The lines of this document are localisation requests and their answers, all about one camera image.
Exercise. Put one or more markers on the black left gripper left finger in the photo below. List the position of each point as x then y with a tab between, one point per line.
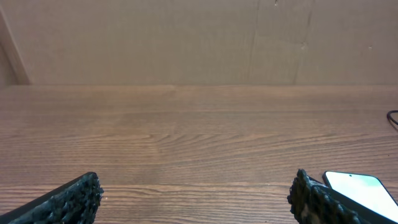
74	202

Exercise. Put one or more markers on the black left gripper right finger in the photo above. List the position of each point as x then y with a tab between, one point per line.
313	202

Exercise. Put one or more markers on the Samsung Galaxy smartphone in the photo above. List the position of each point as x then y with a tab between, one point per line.
364	189

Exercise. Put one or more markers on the cardboard backdrop panel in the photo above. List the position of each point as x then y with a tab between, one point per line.
201	42

